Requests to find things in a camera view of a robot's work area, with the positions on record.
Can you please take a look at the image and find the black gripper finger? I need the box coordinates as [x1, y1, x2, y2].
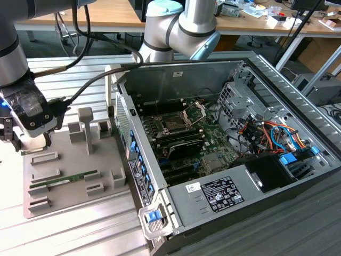
[0, 117, 22, 153]
[42, 130, 53, 149]

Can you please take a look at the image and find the CPU socket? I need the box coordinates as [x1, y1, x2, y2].
[159, 117, 185, 135]

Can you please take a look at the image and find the black RAM slot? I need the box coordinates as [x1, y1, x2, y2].
[151, 127, 200, 137]
[154, 132, 204, 142]

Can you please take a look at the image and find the black expansion slot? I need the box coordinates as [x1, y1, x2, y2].
[164, 167, 199, 185]
[159, 159, 194, 174]

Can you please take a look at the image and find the grey-brown parts rack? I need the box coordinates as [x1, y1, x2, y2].
[22, 108, 131, 220]

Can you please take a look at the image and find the green RAM stick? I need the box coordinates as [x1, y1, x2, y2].
[29, 170, 98, 189]

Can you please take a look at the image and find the black case rear label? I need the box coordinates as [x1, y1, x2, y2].
[128, 159, 152, 207]

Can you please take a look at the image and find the blue case latch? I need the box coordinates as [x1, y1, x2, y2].
[148, 210, 164, 222]

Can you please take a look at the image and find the black graphics card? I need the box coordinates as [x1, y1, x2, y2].
[165, 138, 205, 161]

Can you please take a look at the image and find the metal socket cover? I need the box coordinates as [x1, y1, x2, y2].
[180, 101, 207, 127]

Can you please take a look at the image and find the open black PC case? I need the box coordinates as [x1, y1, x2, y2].
[105, 50, 341, 256]

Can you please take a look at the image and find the small white sticker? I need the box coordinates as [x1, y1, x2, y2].
[185, 182, 202, 194]

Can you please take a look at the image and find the grey power supply box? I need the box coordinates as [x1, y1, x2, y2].
[159, 164, 299, 228]

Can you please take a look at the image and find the green motherboard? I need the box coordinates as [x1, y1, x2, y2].
[133, 93, 240, 187]

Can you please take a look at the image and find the grey chipset heatsink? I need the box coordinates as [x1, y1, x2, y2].
[202, 154, 227, 171]

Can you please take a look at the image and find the black power supply label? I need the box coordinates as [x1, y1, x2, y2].
[201, 174, 245, 213]

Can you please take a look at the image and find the silver perforated drive cage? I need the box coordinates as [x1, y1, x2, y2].
[217, 81, 264, 134]

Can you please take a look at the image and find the black plastic fan shroud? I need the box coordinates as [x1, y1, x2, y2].
[231, 154, 297, 193]

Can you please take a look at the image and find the wooden desk with white legs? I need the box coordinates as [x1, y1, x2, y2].
[215, 0, 341, 70]

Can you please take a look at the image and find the blue disk carrier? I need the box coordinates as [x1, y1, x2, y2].
[278, 151, 298, 168]

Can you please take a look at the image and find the white box on desk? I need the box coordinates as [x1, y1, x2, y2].
[267, 15, 294, 29]

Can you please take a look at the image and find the black slanted stand pole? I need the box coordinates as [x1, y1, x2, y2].
[274, 0, 323, 62]

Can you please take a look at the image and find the grey computer tower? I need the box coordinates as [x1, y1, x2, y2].
[291, 71, 341, 106]

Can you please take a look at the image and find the brown cardboard box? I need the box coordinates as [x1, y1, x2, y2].
[298, 37, 341, 75]

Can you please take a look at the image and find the thick black cable with plug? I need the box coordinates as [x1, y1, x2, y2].
[47, 0, 144, 117]

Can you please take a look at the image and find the grey case handle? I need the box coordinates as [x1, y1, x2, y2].
[138, 204, 171, 239]

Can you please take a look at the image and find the orange red wire bundle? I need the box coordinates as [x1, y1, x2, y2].
[238, 119, 312, 155]

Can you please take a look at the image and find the blue wire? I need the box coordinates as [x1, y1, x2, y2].
[270, 125, 298, 154]

